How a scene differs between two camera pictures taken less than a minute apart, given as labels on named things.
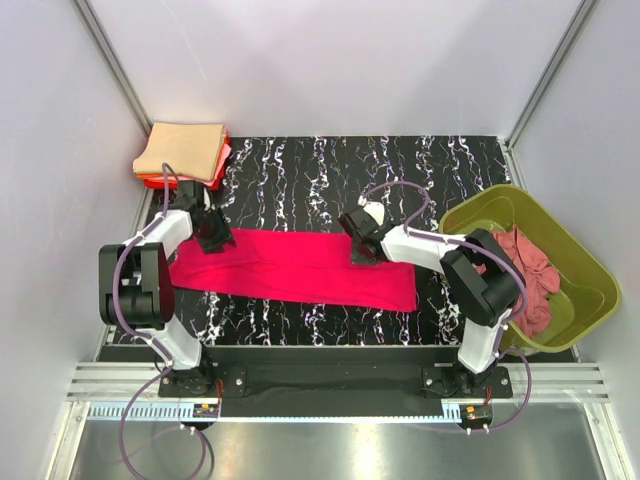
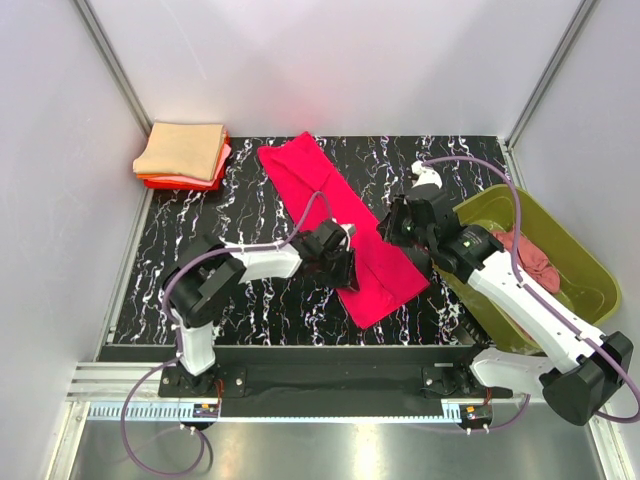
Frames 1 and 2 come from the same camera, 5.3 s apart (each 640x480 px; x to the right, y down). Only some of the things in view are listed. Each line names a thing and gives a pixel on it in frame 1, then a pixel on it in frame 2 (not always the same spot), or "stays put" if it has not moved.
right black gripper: [361, 248] to [396, 226]
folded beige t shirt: [192, 150] stays put
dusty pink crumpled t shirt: [540, 277] stays put
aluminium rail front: [130, 381] stays put
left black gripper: [215, 235] to [343, 265]
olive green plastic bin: [590, 294] stays put
